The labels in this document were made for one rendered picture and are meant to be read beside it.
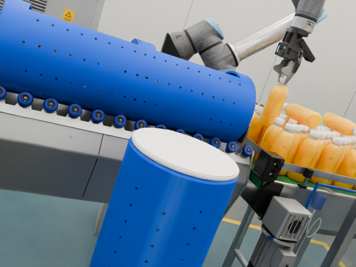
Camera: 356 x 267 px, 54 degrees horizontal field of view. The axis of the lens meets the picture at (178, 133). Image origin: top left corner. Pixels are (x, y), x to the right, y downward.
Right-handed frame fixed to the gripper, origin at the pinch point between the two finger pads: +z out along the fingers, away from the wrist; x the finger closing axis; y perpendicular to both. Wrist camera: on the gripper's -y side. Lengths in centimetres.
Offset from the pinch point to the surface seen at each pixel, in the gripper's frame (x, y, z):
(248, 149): 12.1, 12.1, 29.2
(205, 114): 15.7, 36.9, 19.3
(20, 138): 16, 93, 41
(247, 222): -16, -25, 78
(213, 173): 62, 53, 22
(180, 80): 14, 49, 11
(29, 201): -90, 83, 126
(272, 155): 24.5, 10.1, 26.0
